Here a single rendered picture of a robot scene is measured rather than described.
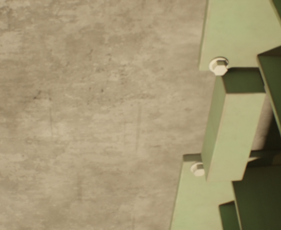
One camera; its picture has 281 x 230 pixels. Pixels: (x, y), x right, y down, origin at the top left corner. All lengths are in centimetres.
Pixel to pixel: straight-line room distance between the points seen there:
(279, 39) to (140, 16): 26
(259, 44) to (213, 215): 55
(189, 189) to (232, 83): 36
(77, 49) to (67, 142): 25
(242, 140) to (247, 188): 17
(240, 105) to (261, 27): 15
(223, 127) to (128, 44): 24
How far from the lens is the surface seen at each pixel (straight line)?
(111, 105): 120
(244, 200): 132
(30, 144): 128
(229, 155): 124
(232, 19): 107
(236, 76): 114
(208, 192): 143
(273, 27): 110
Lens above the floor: 83
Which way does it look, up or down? 43 degrees down
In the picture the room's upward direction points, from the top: 172 degrees clockwise
